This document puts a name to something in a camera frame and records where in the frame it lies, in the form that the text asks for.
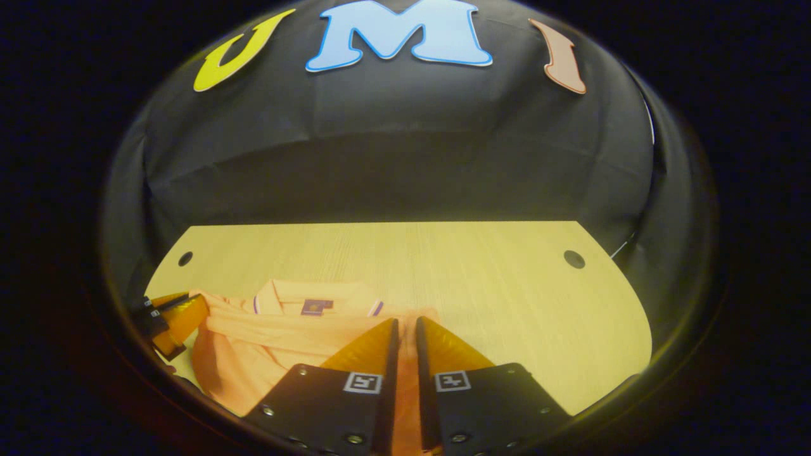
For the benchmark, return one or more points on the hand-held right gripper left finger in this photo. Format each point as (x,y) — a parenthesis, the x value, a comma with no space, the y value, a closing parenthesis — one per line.
(388,392)

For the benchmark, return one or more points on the orange T-shirt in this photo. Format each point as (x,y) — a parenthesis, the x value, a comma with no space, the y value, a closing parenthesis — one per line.
(266,354)

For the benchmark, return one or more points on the black backdrop cloth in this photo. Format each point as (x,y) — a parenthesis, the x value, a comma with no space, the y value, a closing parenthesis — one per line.
(393,158)

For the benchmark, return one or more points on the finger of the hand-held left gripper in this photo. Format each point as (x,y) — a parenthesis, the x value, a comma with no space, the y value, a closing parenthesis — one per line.
(184,326)
(152,307)

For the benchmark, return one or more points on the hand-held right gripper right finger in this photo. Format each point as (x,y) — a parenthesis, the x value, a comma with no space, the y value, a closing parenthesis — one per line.
(427,392)

